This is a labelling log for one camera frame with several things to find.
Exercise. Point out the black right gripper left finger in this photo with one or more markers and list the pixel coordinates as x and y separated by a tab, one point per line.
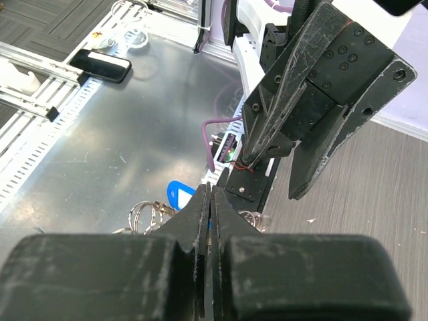
157	276

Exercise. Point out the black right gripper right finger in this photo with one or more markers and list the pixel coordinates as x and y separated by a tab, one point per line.
260	276

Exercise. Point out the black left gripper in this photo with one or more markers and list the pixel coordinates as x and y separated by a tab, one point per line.
330	80

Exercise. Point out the blue key tag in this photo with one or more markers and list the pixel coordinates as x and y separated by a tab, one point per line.
179	194

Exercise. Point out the black smartphone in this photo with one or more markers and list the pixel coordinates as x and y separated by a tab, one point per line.
100	65

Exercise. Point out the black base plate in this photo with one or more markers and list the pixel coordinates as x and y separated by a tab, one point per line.
245	188

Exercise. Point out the white slotted cable duct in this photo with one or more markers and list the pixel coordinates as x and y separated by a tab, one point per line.
37	140

